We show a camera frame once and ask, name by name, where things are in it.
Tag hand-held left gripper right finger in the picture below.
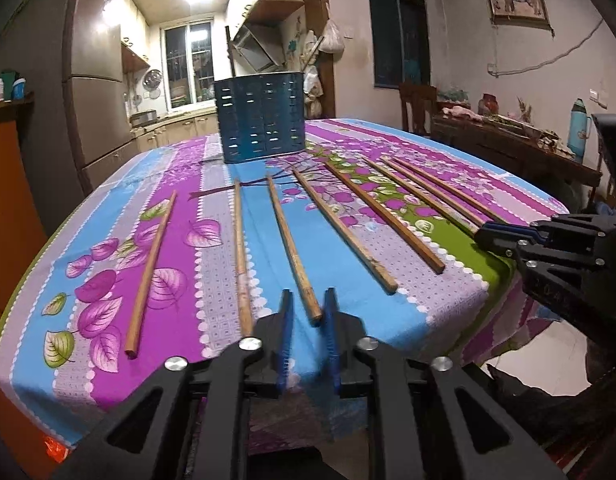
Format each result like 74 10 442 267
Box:
323 287 568 480

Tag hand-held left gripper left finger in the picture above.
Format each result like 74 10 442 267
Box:
53 289 295 480

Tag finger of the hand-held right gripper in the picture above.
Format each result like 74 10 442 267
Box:
480 237 611 322
474 212 616 247

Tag long wooden chopstick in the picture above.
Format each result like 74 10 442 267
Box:
266 175 323 325

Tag row of wooden chopsticks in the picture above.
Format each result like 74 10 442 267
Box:
124 155 508 360

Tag blue perforated utensil holder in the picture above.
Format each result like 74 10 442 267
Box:
214 71 307 164

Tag teal thermos flask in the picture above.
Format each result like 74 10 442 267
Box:
569 98 592 162

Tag floral purple blue tablecloth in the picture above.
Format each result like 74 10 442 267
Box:
0 118 571 450

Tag dark wooden side table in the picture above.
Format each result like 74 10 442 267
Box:
432 112 603 197

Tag group of food bowls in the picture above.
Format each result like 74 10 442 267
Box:
488 111 576 157

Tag pink plastic bag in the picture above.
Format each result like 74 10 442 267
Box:
440 106 481 122

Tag wooden chair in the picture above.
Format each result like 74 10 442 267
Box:
399 82 439 137

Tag dark curtained window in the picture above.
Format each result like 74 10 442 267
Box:
366 0 433 89

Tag beige lower kitchen cabinets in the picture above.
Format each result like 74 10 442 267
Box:
130 110 221 155

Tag hanging cloth bags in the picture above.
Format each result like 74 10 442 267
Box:
301 30 325 117

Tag white plastic bag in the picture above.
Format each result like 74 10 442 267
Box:
319 19 347 55

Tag brown refrigerator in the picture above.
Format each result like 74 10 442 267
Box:
63 0 141 193

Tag kitchen window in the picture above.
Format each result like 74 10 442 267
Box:
160 22 215 111

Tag metal range hood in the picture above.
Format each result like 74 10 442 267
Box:
227 22 289 74

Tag orange wooden cabinet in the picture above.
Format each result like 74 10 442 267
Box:
0 92 50 321

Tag white wall cable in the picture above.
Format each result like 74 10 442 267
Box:
488 17 605 79

